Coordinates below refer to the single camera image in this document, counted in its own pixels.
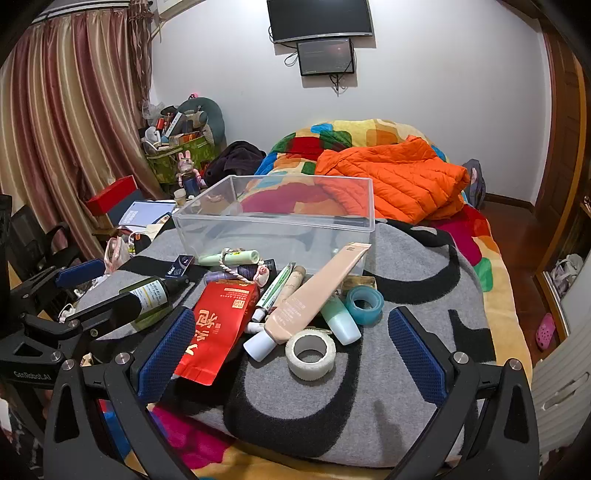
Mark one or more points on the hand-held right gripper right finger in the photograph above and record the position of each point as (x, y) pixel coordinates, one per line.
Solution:
(418, 355)

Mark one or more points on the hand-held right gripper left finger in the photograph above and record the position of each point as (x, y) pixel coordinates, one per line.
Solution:
(168, 355)

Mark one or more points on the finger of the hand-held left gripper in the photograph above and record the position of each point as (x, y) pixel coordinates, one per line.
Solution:
(117, 308)
(81, 272)

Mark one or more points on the dark green bottle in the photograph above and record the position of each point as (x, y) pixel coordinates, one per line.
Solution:
(154, 295)

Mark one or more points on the red foil packet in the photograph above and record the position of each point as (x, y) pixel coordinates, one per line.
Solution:
(217, 332)

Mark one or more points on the small black box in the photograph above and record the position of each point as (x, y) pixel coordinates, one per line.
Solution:
(178, 266)

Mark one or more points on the blue tape roll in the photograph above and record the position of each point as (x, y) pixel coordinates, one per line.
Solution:
(364, 304)

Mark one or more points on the mint green bottle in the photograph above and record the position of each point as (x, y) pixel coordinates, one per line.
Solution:
(339, 321)

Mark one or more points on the small white tube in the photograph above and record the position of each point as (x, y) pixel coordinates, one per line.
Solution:
(254, 327)

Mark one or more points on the amber hair clip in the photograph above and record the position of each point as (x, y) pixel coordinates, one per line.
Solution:
(361, 281)

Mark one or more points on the white tape roll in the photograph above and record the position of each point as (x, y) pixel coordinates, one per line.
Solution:
(310, 354)

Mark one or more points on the light green tube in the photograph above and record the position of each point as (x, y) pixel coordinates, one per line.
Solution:
(233, 257)

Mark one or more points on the beige cream tube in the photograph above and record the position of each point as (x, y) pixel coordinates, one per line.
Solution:
(309, 295)

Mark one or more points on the green white toothpaste tube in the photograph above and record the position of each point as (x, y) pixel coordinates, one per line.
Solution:
(277, 288)

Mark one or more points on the beige concealer stick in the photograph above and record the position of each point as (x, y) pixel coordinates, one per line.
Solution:
(292, 280)

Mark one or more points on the clear plastic box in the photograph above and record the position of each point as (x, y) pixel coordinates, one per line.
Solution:
(277, 217)

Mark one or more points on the pink bag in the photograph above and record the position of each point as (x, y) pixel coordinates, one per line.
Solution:
(115, 251)

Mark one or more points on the grey black blanket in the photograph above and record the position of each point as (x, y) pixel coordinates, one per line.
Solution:
(406, 277)

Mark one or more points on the red box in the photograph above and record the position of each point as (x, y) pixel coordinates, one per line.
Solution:
(111, 196)

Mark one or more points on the white booklet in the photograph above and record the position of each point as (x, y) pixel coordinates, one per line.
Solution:
(143, 212)

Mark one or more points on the pink clog shoe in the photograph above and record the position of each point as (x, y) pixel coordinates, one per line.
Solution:
(545, 330)

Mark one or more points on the white slatted panel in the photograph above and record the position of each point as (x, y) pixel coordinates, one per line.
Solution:
(561, 383)

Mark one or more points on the pink bunny toy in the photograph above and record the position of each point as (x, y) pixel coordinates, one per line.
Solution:
(187, 170)

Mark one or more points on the green storage box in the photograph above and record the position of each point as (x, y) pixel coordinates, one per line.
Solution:
(180, 159)

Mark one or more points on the striped curtain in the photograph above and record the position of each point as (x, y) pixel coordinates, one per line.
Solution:
(69, 115)

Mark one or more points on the white shoes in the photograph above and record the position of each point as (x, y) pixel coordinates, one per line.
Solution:
(565, 272)

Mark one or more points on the orange down jacket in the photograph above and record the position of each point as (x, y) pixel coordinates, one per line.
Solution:
(397, 175)

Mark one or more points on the grey backpack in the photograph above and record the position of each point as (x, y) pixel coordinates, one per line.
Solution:
(475, 182)

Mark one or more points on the dark cloth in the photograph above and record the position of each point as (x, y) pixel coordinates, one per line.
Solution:
(235, 159)

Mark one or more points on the grey plush toy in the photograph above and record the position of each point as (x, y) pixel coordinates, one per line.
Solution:
(210, 115)

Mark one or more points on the small black monitor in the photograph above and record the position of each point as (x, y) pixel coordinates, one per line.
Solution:
(325, 56)

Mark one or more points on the black television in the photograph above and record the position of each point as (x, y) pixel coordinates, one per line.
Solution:
(321, 18)

